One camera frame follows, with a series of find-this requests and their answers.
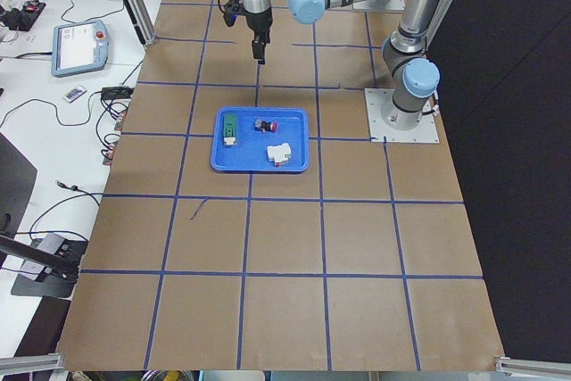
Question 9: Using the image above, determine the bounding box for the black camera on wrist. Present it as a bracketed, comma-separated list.
[223, 0, 244, 28]

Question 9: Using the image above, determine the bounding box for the blue plastic tray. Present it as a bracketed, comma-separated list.
[211, 106, 310, 173]

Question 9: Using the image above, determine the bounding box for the red emergency stop button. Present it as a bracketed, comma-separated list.
[254, 119, 278, 132]

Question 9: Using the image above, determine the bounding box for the black power adapter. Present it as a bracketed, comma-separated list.
[101, 86, 134, 101]

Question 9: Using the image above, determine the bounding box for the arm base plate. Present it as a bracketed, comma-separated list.
[365, 88, 440, 144]

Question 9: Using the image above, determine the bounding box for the grey usb hub box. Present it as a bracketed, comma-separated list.
[37, 234, 70, 256]

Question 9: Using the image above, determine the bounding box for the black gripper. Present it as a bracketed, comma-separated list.
[245, 9, 273, 63]

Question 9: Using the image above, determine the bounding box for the small remote control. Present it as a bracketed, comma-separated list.
[62, 85, 87, 104]

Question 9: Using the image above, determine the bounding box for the aluminium bar bottom left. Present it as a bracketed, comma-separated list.
[0, 353, 64, 376]

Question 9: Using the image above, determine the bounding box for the white grey circuit breaker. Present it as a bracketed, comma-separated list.
[267, 143, 292, 167]

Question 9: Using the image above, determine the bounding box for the green electrical switch module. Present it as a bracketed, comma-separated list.
[222, 113, 238, 146]

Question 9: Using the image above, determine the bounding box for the black device with red button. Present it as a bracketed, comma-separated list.
[1, 1, 46, 32]

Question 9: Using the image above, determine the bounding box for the aluminium bar bottom right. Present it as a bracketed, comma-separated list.
[495, 356, 571, 380]

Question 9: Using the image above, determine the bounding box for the aluminium bar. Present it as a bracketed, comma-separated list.
[495, 356, 571, 380]
[0, 353, 64, 376]

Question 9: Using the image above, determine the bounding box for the near blue teach pendant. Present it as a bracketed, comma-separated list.
[51, 20, 109, 78]

